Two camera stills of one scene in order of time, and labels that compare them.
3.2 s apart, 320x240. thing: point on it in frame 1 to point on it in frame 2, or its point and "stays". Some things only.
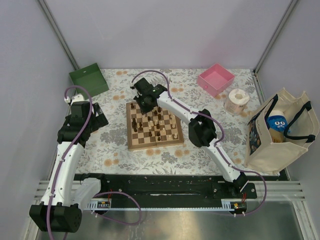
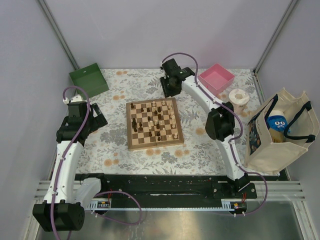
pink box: (215, 80) stays
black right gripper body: (145, 108) to (167, 88)
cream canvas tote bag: (260, 154) stays
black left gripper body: (99, 121) stays
